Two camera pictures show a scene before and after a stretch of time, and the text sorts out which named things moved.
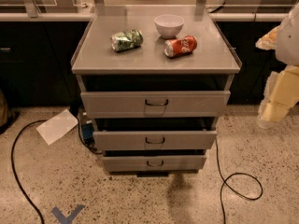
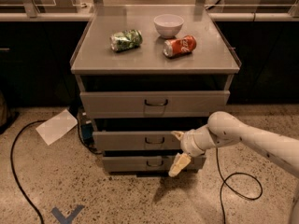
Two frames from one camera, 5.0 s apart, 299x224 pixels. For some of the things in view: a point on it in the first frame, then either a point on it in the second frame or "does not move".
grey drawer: (155, 139) does not move
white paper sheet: (54, 130) does not move
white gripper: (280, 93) -> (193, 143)
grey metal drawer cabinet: (154, 80) does not move
